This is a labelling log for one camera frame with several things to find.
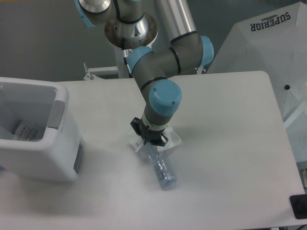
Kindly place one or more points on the white trash can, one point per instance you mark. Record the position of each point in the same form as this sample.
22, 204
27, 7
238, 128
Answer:
57, 156

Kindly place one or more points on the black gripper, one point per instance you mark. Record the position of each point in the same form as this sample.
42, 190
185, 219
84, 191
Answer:
148, 135

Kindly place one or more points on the paper trash in bin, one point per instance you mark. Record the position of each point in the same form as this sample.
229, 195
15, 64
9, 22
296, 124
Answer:
28, 131

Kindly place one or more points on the white metal base frame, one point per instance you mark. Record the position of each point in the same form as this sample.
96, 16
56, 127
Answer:
124, 71

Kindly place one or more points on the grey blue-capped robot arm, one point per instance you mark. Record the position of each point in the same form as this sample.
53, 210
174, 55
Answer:
188, 50

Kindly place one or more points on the clear plastic water bottle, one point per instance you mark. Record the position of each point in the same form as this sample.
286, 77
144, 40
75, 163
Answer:
162, 166

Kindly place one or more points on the black device at table corner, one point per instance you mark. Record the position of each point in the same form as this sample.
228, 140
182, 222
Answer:
299, 205

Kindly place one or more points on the white plastic packaging bag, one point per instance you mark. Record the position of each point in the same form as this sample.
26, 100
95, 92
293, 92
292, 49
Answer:
173, 140

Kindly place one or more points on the white superior umbrella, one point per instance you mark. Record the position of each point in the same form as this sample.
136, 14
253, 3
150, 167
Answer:
276, 43

